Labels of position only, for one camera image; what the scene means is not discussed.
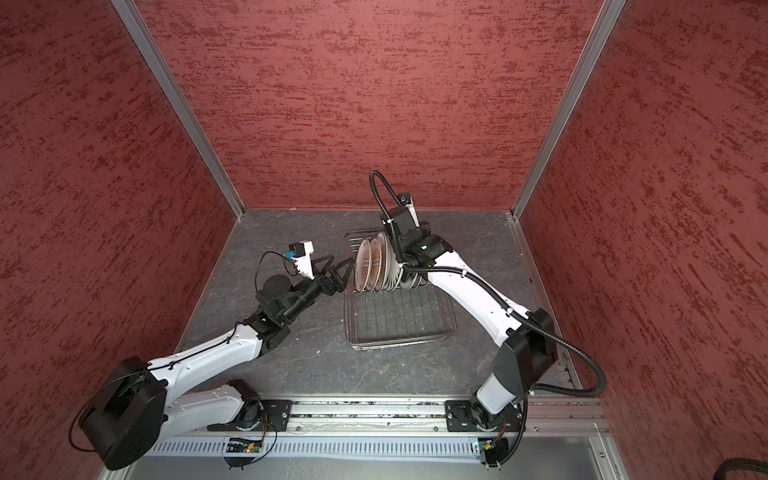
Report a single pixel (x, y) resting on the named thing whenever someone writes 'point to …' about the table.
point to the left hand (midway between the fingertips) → (346, 263)
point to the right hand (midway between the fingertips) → (412, 232)
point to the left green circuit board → (243, 447)
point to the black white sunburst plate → (392, 270)
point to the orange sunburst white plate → (376, 263)
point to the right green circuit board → (485, 445)
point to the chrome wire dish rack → (388, 317)
